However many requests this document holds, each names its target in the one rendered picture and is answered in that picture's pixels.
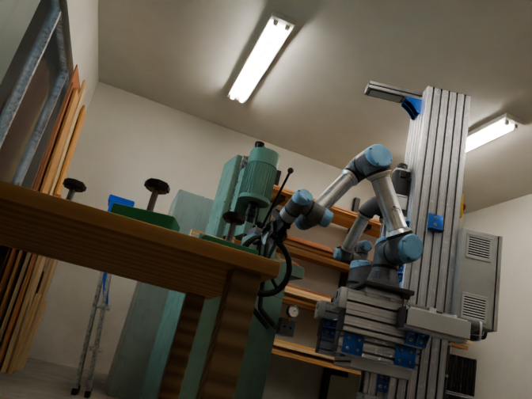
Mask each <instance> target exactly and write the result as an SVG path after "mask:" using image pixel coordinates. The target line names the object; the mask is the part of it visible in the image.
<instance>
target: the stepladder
mask: <svg viewBox="0 0 532 399"><path fill-rule="evenodd" d="M114 203H119V204H123V205H127V206H130V207H133V206H134V205H135V202H134V201H132V200H129V199H124V198H121V197H119V196H114V195H109V198H108V211H109V212H110V211H111V209H112V205H113V204H114ZM111 277H112V274H108V273H106V272H101V273H100V277H99V280H98V284H97V290H96V294H95V297H94V301H93V307H92V311H91V314H90V318H89V324H88V328H87V331H86V335H85V341H84V344H83V349H82V354H81V358H80V362H79V365H78V372H77V375H76V379H75V383H74V388H73V389H72V390H71V395H77V394H78V392H79V390H80V387H81V386H80V381H81V378H82V372H83V368H84V364H85V361H86V354H87V351H88V350H89V351H93V355H92V360H91V364H90V369H89V377H88V382H87V387H86V391H85V396H84V397H85V398H89V397H91V393H92V383H93V375H94V371H95V366H96V361H97V353H98V352H100V353H102V352H103V349H104V348H103V347H99V343H100V338H101V330H102V326H103V321H104V316H105V311H106V310H108V311H110V308H111V306H110V305H108V291H109V286H110V281H111ZM102 285H103V299H102V303H99V298H100V295H101V288H102ZM97 308H99V309H101V311H100V316H99V321H98V326H97V334H96V338H95V343H94V345H92V344H91V345H90V346H89V341H90V337H91V333H92V330H93V323H94V320H95V316H96V312H97ZM88 347H89V349H88Z"/></svg>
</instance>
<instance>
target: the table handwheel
mask: <svg viewBox="0 0 532 399"><path fill-rule="evenodd" d="M261 236H262V234H258V235H255V236H252V237H250V238H249V239H247V240H246V241H245V242H244V243H243V244H242V245H243V246H245V247H249V246H250V245H251V244H252V243H253V241H255V240H256V239H260V240H261ZM276 246H278V247H279V248H280V249H281V250H282V252H283V255H284V256H285V259H286V264H287V270H286V274H285V276H284V279H283V281H282V282H281V284H280V285H279V286H277V284H276V282H275V280H274V279H271V281H272V284H273V286H274V289H272V290H270V291H261V290H258V294H257V296H260V297H270V296H273V295H276V294H278V293H279V292H281V291H282V290H283V289H284V288H285V286H286V285H287V284H288V282H289V280H290V278H291V273H292V260H291V255H290V253H289V251H288V249H287V247H286V246H285V245H284V244H283V243H282V244H280V243H278V242H276V241H274V243H273V246H272V248H271V250H270V252H269V254H268V255H267V257H266V258H268V259H270V258H271V255H272V253H273V251H274V249H275V247H276Z"/></svg>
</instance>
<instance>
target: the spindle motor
mask: <svg viewBox="0 0 532 399"><path fill-rule="evenodd" d="M279 160H280V157H279V154H278V153H277V152H275V151H274V150H272V149H269V148H266V147H255V148H253V149H252V150H251V151H250V155H249V160H248V163H247V166H246V170H245V175H244V178H243V181H242V185H241V191H240V194H239V197H238V200H239V201H240V202H241V203H243V204H245V205H247V206H248V202H249V201H253V202H256V203H258V204H259V205H258V207H257V208H267V207H269V204H270V200H271V196H272V190H273V187H274V183H275V179H276V174H277V170H278V167H279Z"/></svg>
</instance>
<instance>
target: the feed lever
mask: <svg viewBox="0 0 532 399"><path fill-rule="evenodd" d="M287 171H288V174H287V176H286V178H285V180H284V182H283V184H282V186H281V188H280V190H279V192H278V194H277V196H276V198H275V200H274V202H273V204H272V206H271V208H270V210H269V212H268V214H267V215H266V217H265V219H264V221H263V222H258V223H257V227H259V228H261V229H263V227H264V226H265V225H266V224H265V223H266V221H267V219H268V216H269V215H270V213H271V211H272V208H273V207H274V205H275V204H276V201H277V199H278V198H279V195H280V193H281V192H282V190H283V187H284V185H285V184H286V182H287V179H288V177H289V176H290V174H291V173H293V172H294V170H293V169H292V168H289V169H288V170H287Z"/></svg>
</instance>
